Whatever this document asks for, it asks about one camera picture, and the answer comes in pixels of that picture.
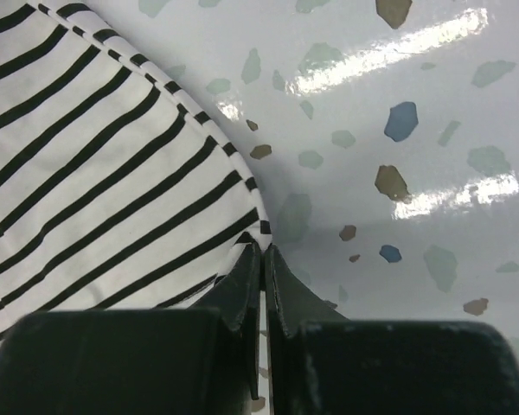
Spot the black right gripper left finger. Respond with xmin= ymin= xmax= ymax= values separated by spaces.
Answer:
xmin=0 ymin=243 xmax=261 ymax=414

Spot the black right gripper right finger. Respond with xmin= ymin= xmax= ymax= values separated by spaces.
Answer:
xmin=264 ymin=246 xmax=519 ymax=414

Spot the black white striped tank top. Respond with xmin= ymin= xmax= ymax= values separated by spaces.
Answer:
xmin=0 ymin=1 xmax=272 ymax=346

